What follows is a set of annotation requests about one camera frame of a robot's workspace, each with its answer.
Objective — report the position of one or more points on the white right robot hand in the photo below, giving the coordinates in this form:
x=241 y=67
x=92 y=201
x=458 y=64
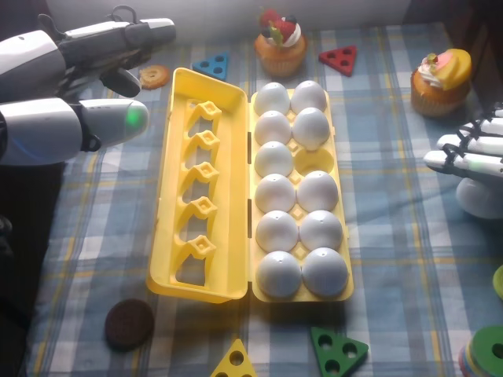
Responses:
x=479 y=149

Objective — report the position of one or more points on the yellow egg carton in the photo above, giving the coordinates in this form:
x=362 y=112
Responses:
x=177 y=90

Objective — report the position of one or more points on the toy yellow fruit cupcake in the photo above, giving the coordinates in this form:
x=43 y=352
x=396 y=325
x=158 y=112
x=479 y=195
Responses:
x=436 y=94

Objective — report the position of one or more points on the blue plaid table cloth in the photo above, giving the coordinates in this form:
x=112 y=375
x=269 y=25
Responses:
x=393 y=196

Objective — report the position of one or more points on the red triangle block with holes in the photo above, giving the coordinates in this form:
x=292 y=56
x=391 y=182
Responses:
x=334 y=64

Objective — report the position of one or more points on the toy strawberry cupcake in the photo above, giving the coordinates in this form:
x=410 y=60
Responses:
x=279 y=55

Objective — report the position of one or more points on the green triangle block with holes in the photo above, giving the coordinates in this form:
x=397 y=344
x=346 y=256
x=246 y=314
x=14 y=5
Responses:
x=320 y=355

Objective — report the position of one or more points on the blue triangle block with holes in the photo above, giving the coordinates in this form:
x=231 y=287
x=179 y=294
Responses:
x=206 y=67

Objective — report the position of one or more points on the yellow triangle block with holes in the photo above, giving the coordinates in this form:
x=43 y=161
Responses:
x=228 y=365

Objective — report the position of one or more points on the tan toy biscuit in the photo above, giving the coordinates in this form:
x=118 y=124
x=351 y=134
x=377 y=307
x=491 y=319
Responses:
x=155 y=77

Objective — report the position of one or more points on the dark chocolate toy cookie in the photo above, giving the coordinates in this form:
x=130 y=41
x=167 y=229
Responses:
x=129 y=324

